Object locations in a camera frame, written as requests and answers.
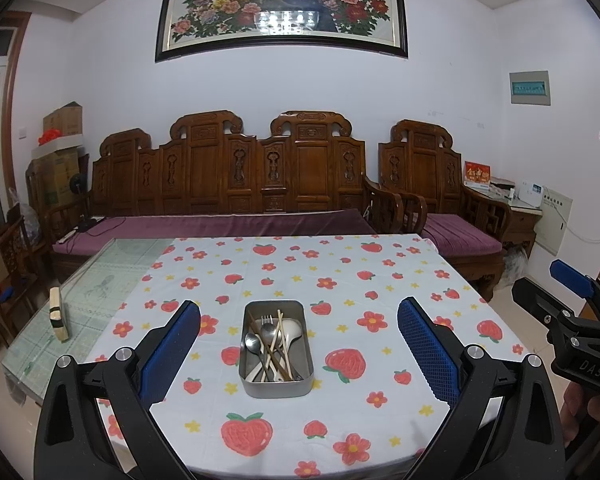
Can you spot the white flat box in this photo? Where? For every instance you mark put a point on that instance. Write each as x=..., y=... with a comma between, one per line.
x=59, y=146

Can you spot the rectangular metal tin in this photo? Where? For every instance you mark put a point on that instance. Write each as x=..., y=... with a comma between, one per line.
x=275, y=390

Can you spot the wall electrical panel box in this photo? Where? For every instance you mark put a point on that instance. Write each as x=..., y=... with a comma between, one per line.
x=530, y=88

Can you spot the red desk calendar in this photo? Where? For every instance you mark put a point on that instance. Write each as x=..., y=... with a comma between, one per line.
x=476, y=173

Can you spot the black power adapter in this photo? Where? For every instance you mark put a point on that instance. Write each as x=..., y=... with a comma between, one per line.
x=85, y=224

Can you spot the metal fork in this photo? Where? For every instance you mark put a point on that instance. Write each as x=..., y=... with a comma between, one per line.
x=266, y=319

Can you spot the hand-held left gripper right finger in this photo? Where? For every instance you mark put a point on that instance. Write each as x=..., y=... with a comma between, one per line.
x=430, y=355

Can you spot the framed peacock flower painting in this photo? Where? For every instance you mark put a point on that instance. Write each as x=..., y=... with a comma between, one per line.
x=230, y=15

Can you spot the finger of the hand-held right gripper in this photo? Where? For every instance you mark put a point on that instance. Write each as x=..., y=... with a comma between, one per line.
x=535, y=297
x=572, y=277

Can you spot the white plastic spoon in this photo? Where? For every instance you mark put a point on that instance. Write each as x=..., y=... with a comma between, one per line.
x=252, y=373
x=292, y=331

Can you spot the wooden chair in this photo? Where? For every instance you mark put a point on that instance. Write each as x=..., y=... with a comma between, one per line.
x=10, y=270

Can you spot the white power strip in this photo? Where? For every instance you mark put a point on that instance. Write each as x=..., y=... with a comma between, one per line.
x=63, y=240

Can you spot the carved wooden sofa bench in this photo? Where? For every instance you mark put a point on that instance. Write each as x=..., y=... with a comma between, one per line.
x=205, y=170

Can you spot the carved wooden armchair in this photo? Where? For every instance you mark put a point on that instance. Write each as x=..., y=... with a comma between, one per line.
x=420, y=160

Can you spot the purple armchair cushion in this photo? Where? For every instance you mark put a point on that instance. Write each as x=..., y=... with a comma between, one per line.
x=460, y=232

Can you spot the red decoration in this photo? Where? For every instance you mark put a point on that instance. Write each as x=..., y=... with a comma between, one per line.
x=50, y=136

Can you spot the small cardboard box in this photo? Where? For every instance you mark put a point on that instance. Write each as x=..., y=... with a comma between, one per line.
x=65, y=120

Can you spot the black fan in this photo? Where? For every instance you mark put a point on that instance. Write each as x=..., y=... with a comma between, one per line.
x=76, y=182

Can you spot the large metal spoon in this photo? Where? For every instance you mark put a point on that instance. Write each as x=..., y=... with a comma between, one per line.
x=252, y=342

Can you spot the wooden door frame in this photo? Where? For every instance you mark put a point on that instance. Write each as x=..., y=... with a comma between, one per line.
x=12, y=105

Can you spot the white box with blue label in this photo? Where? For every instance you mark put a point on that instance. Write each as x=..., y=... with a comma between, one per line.
x=529, y=192

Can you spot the white wall cabinet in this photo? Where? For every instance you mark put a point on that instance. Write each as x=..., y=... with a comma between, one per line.
x=552, y=220

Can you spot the white plastic bag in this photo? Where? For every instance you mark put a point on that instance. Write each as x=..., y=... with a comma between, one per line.
x=515, y=267

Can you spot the clear plastic bag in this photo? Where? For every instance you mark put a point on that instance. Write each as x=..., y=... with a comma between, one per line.
x=26, y=217

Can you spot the person's right hand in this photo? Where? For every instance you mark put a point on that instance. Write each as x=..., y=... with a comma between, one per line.
x=587, y=415

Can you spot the strawberry print tablecloth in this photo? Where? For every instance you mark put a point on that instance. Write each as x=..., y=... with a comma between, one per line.
x=290, y=270

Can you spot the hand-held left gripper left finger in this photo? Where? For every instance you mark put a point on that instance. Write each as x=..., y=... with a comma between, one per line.
x=172, y=350

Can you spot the wooden side table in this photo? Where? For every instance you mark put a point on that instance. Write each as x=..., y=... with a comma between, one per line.
x=522, y=220

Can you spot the large cardboard box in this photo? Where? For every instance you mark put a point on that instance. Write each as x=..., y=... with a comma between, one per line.
x=55, y=175

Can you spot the wooden block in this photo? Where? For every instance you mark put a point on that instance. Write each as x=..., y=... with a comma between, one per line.
x=58, y=315

